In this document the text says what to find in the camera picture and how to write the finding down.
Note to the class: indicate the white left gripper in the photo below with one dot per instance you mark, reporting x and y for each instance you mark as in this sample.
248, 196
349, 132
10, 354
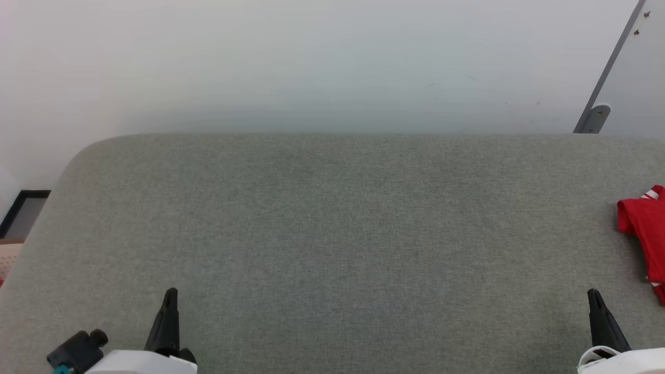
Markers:
140, 363

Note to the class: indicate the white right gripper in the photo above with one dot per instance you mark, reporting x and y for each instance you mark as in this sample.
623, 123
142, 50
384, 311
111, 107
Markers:
639, 362

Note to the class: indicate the red and white basketball jersey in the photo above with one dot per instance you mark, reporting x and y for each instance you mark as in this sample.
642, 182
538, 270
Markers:
649, 228

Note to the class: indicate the grey fabric sofa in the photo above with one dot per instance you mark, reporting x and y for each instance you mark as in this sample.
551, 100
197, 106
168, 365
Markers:
337, 249

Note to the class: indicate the beige perforated laundry basket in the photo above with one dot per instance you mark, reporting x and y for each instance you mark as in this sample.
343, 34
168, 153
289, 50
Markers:
9, 259

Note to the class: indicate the grey metal bracket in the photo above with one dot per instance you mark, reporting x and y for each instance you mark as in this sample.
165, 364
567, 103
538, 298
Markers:
608, 62
596, 118

